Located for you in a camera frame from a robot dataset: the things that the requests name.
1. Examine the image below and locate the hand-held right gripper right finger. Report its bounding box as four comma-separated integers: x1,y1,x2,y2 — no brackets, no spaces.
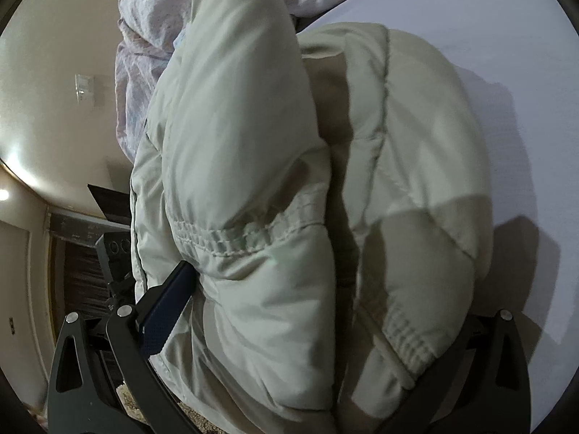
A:
375,310,532,434

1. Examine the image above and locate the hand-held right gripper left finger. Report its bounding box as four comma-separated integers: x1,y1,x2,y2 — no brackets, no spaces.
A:
47,260,205,434

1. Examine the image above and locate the cream puffer jacket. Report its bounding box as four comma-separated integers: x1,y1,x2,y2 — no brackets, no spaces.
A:
129,0,496,434

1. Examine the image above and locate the dark striped furniture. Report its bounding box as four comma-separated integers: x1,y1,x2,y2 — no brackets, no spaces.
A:
46,208,133,371

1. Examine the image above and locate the dark flat panel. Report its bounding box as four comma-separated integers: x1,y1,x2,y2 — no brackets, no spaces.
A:
87,184,133,227

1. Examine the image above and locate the beige shaggy rug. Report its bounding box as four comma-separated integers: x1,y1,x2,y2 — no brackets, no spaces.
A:
115,383,214,434

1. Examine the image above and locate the pale floral duvet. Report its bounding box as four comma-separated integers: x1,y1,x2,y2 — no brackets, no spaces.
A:
113,0,345,163

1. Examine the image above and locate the white wall light switch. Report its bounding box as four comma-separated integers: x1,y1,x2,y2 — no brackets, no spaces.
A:
75,73,95,101

